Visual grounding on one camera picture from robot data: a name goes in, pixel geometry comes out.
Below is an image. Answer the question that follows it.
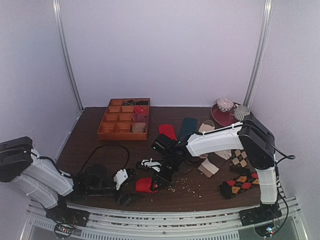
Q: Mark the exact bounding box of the red sock with beige toe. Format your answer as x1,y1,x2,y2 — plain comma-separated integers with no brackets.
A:
135,177,156,193

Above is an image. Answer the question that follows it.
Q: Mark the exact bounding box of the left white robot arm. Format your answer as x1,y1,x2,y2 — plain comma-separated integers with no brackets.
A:
0,136,140,222

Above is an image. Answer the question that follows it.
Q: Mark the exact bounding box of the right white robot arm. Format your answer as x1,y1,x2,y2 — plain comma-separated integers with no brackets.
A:
136,115,278,221

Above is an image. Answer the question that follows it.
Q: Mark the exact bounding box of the beige brown sock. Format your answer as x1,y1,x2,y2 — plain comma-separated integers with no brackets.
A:
197,150,232,178

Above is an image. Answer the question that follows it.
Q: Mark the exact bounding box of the teal reindeer sock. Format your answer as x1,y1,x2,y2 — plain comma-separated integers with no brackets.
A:
178,117,198,140

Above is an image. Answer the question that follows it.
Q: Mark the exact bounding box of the beige rolled sock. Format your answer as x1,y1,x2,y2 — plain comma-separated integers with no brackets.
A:
132,122,147,134

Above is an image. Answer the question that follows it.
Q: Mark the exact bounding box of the beige striped sock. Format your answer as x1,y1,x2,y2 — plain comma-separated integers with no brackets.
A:
198,119,216,160

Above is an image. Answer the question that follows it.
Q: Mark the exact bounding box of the wooden compartment tray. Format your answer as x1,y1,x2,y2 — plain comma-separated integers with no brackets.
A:
97,98,151,141

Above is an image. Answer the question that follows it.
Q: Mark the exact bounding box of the black orange argyle sock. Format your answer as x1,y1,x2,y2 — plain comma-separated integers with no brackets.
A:
218,171,260,200

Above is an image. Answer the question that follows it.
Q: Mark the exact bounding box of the red rolled sock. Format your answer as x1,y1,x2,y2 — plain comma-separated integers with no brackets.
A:
133,105,148,115

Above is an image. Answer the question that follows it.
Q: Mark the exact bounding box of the beige argyle sock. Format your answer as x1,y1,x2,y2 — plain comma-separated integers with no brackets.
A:
229,149,248,171

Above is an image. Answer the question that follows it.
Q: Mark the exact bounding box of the red round plate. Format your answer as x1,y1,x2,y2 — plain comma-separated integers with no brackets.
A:
211,102,239,127

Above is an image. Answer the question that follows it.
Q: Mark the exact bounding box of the black striped rolled sock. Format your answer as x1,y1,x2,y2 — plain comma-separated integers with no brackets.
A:
123,99,135,106

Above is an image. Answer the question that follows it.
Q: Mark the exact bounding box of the white patterned bowl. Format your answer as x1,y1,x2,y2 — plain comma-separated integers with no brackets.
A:
216,98,234,112

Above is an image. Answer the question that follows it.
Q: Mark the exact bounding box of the striped grey cup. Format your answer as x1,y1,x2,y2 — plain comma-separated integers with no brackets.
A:
234,104,251,121

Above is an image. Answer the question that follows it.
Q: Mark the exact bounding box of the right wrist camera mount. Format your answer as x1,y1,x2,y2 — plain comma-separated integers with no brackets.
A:
140,158,162,172

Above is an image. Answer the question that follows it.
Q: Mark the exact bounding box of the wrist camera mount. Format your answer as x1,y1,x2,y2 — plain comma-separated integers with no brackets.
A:
140,158,162,172
113,169,129,191

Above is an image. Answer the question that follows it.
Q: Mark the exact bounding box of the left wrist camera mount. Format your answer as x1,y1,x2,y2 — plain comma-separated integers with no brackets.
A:
113,169,129,191

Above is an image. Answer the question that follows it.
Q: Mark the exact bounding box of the left black cable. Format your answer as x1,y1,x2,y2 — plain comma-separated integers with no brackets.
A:
78,143,131,176

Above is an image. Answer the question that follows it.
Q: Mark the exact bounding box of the black cable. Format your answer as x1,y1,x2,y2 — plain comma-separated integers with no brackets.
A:
264,144,296,226
78,143,131,176

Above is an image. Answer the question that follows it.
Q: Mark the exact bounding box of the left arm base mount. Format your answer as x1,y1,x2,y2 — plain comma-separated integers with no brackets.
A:
44,207,90,239

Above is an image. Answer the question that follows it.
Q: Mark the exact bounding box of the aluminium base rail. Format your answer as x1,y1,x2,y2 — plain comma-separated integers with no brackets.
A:
18,197,311,240

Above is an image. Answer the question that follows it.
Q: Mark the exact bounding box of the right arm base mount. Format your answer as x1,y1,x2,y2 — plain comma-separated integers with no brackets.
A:
239,202,282,238

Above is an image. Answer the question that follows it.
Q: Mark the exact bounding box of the right black cable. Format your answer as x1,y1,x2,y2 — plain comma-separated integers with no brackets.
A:
264,144,296,226

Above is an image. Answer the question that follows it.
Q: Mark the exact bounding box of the left aluminium frame post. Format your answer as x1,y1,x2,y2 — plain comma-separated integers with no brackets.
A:
52,0,84,112

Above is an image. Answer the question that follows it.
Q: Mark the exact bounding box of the aluminium frame post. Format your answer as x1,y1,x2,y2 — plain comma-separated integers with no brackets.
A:
52,0,84,112
243,0,273,108

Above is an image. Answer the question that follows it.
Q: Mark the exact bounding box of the right aluminium frame post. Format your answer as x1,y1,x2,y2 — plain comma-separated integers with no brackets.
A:
243,0,273,108

